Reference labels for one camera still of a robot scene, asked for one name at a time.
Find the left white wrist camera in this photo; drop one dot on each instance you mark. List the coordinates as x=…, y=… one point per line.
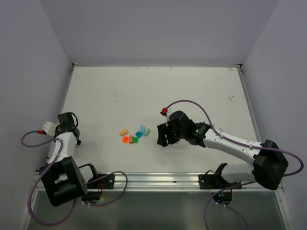
x=49, y=128

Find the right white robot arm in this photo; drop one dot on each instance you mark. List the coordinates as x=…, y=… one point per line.
x=263, y=163

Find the blue highlighter cap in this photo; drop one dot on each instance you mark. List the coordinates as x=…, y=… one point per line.
x=138, y=134

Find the green highlighter cap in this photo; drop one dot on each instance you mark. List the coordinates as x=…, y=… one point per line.
x=135, y=140

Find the orange highlighter cap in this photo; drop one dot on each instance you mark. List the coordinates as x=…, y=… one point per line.
x=125, y=139

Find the yellow marker cap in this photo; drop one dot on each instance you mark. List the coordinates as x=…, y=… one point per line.
x=123, y=132

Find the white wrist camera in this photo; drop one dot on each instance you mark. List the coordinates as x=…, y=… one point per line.
x=49, y=128
x=168, y=114

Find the light blue pen cap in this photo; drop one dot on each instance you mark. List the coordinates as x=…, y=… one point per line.
x=142, y=129

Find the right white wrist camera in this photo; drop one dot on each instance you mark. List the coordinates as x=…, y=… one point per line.
x=168, y=114

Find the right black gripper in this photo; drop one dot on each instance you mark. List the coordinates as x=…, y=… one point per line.
x=161, y=138

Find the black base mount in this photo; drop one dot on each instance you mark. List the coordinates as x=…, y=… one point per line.
x=213, y=180
x=94, y=194

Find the light green pen cap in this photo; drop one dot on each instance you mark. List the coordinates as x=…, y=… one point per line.
x=146, y=132

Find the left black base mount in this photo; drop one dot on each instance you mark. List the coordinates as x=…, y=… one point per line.
x=94, y=194

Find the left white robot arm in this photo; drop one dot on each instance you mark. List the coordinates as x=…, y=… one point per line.
x=63, y=180

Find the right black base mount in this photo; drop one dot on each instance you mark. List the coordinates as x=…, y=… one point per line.
x=213, y=180

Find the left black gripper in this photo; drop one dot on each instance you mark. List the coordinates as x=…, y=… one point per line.
x=57, y=129

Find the aluminium front rail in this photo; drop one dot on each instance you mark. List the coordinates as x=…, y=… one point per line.
x=158, y=182

